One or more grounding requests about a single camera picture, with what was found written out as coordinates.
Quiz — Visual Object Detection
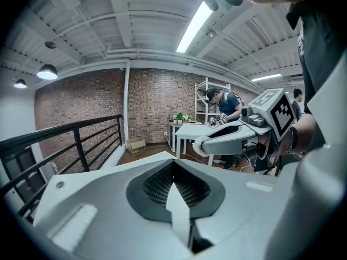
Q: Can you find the white side cabinet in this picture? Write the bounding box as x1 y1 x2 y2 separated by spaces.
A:
167 120 188 153

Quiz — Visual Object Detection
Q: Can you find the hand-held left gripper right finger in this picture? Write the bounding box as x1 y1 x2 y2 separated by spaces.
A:
173 158 299 260

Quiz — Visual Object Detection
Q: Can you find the long fluorescent ceiling light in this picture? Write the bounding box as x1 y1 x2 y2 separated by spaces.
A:
176 0 214 54
250 73 282 82

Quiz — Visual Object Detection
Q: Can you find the black bracelet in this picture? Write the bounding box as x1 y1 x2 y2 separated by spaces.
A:
287 126 299 154

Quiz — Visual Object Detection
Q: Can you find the black metal railing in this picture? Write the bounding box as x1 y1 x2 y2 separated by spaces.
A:
0 114 123 225

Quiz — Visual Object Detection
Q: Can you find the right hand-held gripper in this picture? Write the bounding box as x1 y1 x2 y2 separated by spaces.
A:
202 88 298 160

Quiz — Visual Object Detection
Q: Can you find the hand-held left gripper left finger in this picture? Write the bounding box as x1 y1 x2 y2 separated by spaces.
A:
33 151 191 260

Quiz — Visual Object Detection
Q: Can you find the dark door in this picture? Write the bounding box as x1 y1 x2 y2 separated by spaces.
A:
2 146 47 203

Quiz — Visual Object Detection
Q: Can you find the cardboard box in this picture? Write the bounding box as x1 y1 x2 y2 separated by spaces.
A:
126 136 147 155

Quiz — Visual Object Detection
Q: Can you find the white table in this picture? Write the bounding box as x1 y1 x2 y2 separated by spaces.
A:
175 123 217 167

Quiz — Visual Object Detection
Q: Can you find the person's right forearm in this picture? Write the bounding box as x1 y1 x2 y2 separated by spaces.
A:
279 113 317 157

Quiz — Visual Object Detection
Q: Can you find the white vertical pipe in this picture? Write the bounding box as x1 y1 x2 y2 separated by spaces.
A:
123 60 131 147

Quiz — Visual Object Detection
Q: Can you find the white shelf unit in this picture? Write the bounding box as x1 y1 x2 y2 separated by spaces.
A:
194 77 232 124

